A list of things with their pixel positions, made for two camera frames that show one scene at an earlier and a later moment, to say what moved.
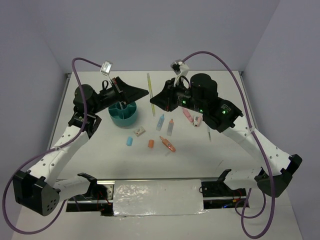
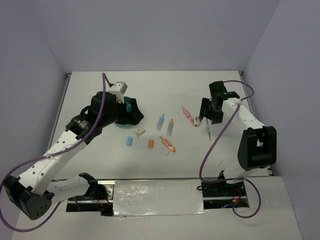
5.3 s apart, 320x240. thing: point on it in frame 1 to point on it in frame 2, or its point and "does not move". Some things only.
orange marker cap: [151, 143] does not move
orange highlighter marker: [170, 127] does not move
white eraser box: [139, 131] does not move
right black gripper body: [172, 94] to [213, 114]
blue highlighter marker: [160, 122] does not move
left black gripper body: [123, 96] to [127, 117]
